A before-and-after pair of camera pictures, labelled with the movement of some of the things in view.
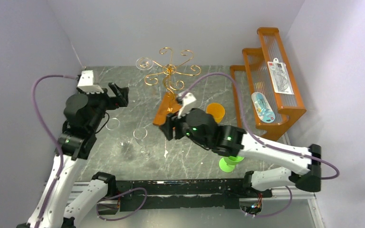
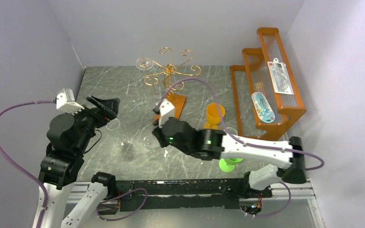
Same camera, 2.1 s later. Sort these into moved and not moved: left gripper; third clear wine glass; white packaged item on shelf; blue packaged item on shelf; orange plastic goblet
Moved: left gripper
Not moved: blue packaged item on shelf; third clear wine glass; orange plastic goblet; white packaged item on shelf
